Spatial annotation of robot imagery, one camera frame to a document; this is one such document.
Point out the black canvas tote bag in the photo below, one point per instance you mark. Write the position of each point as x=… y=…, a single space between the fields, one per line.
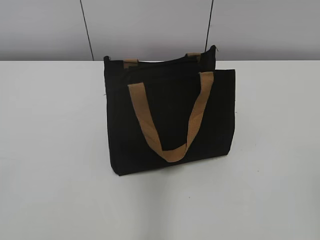
x=161 y=114

